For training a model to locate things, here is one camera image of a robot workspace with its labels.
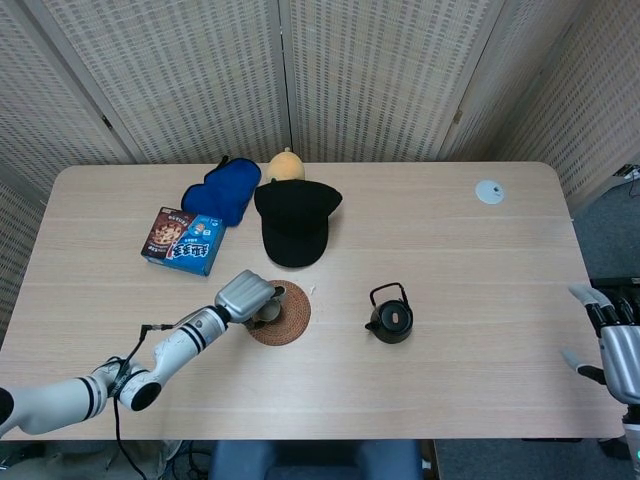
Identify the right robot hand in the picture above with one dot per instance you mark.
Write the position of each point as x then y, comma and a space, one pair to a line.
622, 360

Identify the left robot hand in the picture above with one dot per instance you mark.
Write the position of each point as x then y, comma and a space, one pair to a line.
242, 297

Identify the small dark ceramic cup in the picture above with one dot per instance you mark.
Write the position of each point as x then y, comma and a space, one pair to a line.
267, 312

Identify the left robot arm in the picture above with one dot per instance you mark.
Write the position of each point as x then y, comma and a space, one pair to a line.
185, 340

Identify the brown round woven coaster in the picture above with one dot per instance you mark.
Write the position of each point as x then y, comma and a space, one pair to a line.
292, 320

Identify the black equipment bar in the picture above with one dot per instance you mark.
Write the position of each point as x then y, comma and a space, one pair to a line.
615, 281

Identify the blue cookie box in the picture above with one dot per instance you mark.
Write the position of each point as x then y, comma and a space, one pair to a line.
180, 242

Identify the black baseball cap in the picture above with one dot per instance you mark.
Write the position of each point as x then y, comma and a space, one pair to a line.
295, 225

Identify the blue oven mitt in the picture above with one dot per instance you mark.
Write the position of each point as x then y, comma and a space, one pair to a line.
225, 190

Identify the blue padded seat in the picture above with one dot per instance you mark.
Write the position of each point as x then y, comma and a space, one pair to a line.
310, 462

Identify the white power strip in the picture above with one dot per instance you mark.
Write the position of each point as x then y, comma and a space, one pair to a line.
627, 172

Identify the brass screen hinge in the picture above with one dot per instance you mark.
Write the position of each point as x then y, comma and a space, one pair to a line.
106, 121
457, 116

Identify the woven folding screen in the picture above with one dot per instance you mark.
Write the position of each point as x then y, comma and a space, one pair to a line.
200, 75

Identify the olive fabric bag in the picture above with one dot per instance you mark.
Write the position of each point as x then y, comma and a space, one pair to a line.
75, 465

